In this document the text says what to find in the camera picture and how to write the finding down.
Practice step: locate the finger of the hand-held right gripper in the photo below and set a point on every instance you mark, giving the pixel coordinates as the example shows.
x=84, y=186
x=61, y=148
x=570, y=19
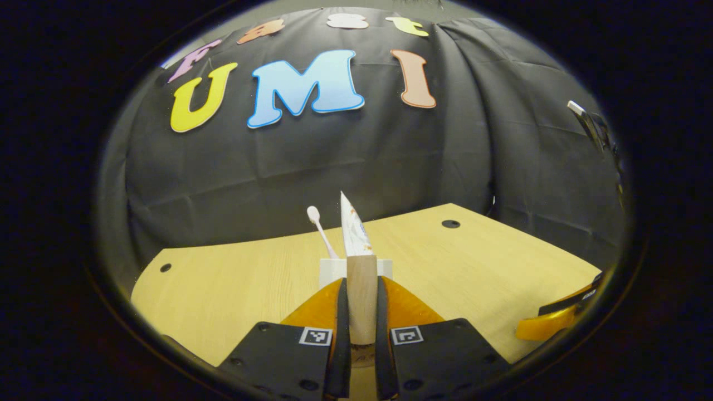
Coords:
x=562, y=305

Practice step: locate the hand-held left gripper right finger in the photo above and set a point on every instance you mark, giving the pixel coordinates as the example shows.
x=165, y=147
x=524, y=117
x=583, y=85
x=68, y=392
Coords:
x=384, y=356

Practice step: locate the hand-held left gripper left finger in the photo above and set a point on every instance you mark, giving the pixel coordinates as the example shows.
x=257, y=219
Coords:
x=341, y=356

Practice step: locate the white toothbrush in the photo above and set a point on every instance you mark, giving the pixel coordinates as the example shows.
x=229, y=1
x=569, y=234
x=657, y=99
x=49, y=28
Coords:
x=313, y=213

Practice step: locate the white toothpaste tube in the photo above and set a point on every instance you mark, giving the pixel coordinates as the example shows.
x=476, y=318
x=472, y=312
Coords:
x=355, y=234

